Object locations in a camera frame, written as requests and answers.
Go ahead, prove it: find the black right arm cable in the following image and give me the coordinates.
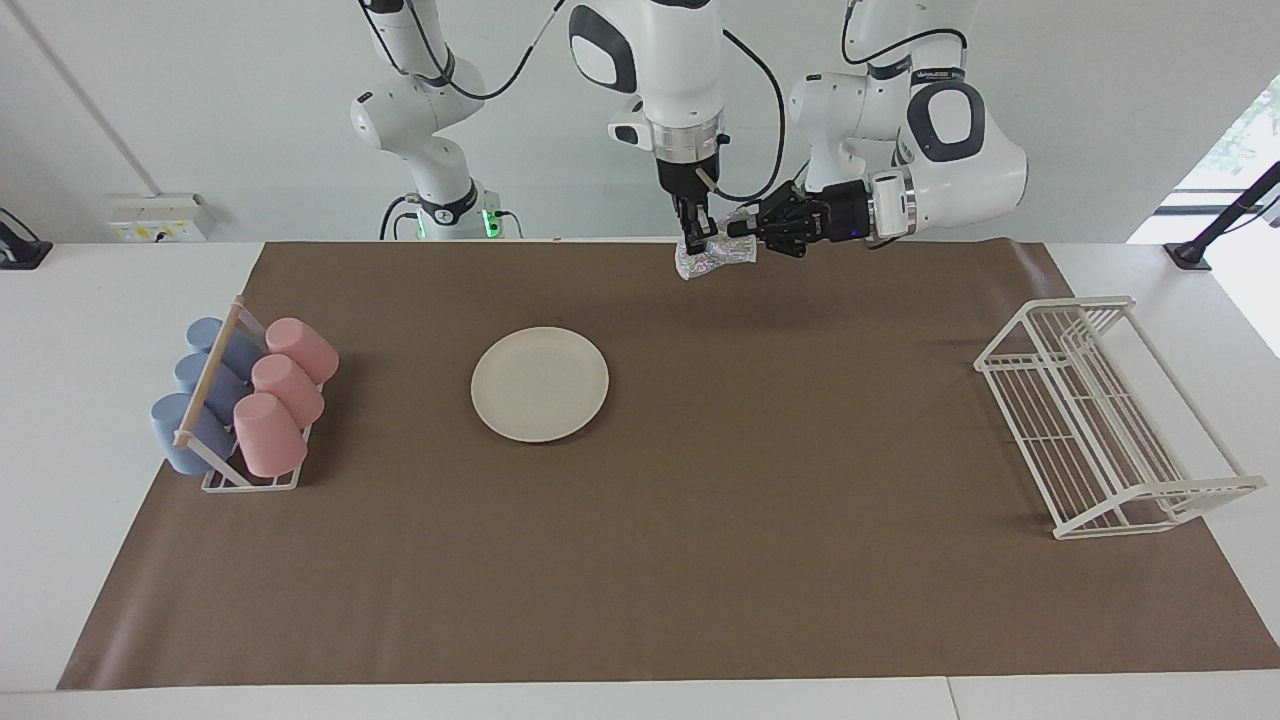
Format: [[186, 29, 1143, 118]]
[[355, 0, 789, 203]]

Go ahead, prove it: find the white wire dish rack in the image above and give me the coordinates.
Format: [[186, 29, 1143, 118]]
[[974, 295, 1267, 541]]

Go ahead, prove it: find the pink plastic cup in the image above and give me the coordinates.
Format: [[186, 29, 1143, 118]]
[[251, 354, 326, 428], [265, 317, 340, 386], [233, 392, 309, 478]]

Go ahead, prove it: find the bright window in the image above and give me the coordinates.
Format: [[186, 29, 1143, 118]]
[[1170, 75, 1280, 216]]

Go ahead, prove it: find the brown table mat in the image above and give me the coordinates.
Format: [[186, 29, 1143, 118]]
[[57, 240, 1280, 691]]

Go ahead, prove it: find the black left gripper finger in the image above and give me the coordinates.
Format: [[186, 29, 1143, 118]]
[[754, 227, 810, 260], [727, 194, 802, 240]]

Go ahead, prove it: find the white cup holder rack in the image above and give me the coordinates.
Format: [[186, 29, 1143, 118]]
[[173, 295, 326, 493]]

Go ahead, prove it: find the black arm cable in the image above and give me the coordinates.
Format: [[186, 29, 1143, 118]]
[[355, 0, 789, 203], [843, 0, 969, 61]]

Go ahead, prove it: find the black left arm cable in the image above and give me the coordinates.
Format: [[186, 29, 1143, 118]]
[[843, 0, 969, 61]]

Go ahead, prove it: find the cream round plate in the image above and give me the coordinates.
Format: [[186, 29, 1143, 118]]
[[471, 326, 610, 444]]

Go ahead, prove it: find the black right base cable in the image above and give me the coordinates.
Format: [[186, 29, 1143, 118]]
[[378, 193, 421, 241]]

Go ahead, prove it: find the clear plastic bag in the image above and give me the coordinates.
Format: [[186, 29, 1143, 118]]
[[675, 235, 759, 282]]

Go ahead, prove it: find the black table clamp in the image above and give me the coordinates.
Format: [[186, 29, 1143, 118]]
[[0, 207, 53, 269]]

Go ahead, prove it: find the white wall power strip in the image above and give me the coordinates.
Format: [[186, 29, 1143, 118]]
[[108, 193, 214, 243]]

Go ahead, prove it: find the blue plastic cup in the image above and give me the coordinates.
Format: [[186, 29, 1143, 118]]
[[174, 352, 251, 421], [186, 317, 263, 379], [150, 392, 237, 476]]

